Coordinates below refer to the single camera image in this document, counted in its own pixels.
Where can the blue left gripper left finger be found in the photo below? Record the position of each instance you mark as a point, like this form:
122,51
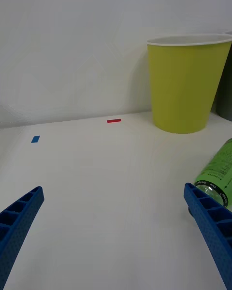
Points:
17,224

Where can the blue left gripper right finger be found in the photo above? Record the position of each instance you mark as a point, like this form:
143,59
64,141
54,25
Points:
212,224

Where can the green plastic bottle black cap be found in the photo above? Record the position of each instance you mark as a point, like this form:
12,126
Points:
217,171

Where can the grey plastic waste bin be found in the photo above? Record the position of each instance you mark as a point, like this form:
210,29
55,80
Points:
226,96

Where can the yellow-green plastic waste bin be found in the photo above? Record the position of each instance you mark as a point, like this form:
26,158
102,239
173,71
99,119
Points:
183,84

